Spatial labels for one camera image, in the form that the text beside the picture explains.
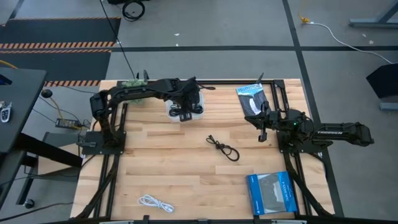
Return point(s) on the black caster wheel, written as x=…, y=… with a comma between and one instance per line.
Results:
x=29, y=203

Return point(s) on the white plastic bin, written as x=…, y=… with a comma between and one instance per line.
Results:
x=199, y=117

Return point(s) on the grey table leg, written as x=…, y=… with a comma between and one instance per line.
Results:
x=373, y=22

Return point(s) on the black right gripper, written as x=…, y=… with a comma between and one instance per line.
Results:
x=273, y=120

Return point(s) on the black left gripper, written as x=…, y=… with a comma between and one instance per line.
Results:
x=186, y=98

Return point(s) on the black round floor object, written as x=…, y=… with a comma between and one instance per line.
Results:
x=46, y=93

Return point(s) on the black mat with hazard stripes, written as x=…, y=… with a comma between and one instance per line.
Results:
x=62, y=31

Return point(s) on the blue DualShock controller box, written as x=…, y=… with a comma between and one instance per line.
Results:
x=270, y=193

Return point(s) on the dark device with blue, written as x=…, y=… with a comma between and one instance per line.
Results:
x=4, y=81

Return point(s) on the grey table foot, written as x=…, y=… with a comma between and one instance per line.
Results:
x=390, y=106

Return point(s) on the black aluminium table frame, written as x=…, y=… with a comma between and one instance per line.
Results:
x=230, y=82

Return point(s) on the black desk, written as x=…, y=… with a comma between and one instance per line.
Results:
x=21, y=102

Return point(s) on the white key fob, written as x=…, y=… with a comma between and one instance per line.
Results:
x=5, y=115

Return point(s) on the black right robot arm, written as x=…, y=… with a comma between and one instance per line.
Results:
x=342, y=132

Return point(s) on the green succulent plant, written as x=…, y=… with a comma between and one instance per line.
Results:
x=132, y=83

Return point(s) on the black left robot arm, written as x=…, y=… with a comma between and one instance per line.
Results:
x=136, y=91

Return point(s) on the black power adapter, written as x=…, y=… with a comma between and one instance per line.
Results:
x=65, y=123

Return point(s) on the black box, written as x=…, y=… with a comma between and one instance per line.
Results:
x=384, y=82

